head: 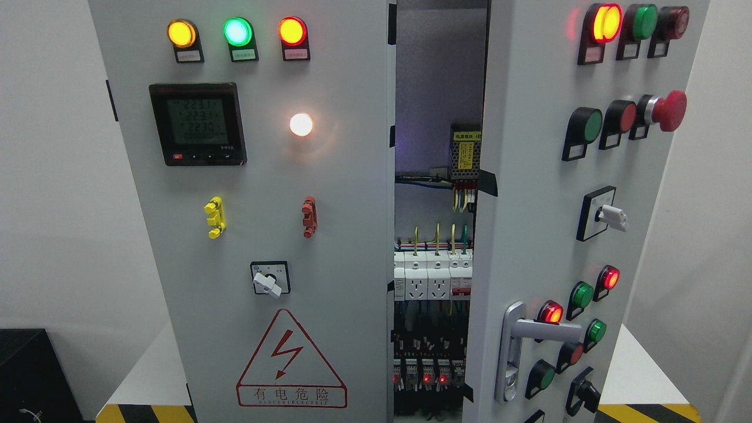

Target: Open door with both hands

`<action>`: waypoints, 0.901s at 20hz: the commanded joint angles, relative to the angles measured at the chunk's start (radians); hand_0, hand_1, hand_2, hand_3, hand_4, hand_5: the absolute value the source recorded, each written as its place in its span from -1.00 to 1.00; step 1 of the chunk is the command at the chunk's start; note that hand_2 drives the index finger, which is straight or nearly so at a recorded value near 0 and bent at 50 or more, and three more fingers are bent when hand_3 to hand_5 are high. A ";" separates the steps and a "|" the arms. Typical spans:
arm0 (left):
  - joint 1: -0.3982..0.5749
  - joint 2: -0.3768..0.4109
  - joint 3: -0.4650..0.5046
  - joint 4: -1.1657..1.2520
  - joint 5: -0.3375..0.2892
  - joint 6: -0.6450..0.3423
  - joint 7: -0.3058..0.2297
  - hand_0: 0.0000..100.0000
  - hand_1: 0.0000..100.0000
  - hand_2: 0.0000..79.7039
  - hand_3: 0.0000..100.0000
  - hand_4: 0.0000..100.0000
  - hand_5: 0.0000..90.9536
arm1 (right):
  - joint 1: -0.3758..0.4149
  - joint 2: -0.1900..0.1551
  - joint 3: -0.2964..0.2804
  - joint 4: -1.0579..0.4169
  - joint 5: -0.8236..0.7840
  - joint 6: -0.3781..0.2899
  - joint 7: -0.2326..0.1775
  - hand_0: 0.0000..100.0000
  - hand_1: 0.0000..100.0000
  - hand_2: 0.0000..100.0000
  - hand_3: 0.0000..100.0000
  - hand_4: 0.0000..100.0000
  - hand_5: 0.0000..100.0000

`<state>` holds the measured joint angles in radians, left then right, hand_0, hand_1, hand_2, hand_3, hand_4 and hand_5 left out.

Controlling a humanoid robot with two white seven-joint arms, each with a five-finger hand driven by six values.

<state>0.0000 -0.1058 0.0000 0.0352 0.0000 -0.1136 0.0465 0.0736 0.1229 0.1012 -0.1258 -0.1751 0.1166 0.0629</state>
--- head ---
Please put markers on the grey cabinet door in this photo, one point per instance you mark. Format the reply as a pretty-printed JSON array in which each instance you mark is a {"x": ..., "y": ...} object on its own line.
[
  {"x": 562, "y": 81},
  {"x": 340, "y": 277}
]

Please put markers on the red indicator light left door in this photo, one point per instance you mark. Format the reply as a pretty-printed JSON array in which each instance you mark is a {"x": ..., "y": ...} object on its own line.
[{"x": 293, "y": 34}]

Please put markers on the green indicator light left door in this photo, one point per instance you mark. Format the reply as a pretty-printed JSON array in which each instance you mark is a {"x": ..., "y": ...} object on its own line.
[{"x": 241, "y": 39}]

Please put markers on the yellow indicator light left door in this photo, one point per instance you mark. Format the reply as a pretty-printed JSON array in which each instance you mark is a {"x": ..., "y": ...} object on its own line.
[{"x": 185, "y": 40}]

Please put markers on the red terminal connector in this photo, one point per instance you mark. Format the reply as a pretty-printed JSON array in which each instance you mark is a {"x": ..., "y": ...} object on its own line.
[{"x": 309, "y": 210}]

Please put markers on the white socket breaker row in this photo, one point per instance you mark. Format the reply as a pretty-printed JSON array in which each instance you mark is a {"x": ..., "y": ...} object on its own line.
[{"x": 433, "y": 275}]

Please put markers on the metal mesh power supply module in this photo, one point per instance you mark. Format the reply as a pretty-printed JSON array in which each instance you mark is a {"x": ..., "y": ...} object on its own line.
[{"x": 466, "y": 139}]

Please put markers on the white glowing indicator lamp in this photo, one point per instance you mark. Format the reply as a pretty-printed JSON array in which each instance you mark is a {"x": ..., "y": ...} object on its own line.
[{"x": 301, "y": 124}]

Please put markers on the yellow terminal connector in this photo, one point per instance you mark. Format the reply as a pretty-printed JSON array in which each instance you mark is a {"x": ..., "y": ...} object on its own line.
[{"x": 216, "y": 219}]

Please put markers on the relay and terminal row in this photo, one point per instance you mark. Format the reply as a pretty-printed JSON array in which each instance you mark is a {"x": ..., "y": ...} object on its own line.
[{"x": 423, "y": 363}]

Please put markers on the red electric hazard warning sticker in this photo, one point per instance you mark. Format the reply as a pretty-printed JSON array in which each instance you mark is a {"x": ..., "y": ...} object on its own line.
[{"x": 287, "y": 369}]

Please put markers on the black digital power meter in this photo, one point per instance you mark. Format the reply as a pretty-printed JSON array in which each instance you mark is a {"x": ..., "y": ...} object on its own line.
[{"x": 199, "y": 124}]

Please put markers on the red emergency stop button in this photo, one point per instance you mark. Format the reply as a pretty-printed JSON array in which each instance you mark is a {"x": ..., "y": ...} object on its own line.
[{"x": 667, "y": 111}]

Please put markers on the black box at left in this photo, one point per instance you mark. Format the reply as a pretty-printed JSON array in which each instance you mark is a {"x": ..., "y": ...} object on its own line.
[{"x": 33, "y": 385}]

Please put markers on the silver door handle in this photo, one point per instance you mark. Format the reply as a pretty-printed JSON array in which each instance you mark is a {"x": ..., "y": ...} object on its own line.
[{"x": 515, "y": 327}]

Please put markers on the white rotary switch right door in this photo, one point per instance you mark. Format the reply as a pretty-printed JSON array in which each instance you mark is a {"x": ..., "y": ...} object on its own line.
[{"x": 598, "y": 214}]

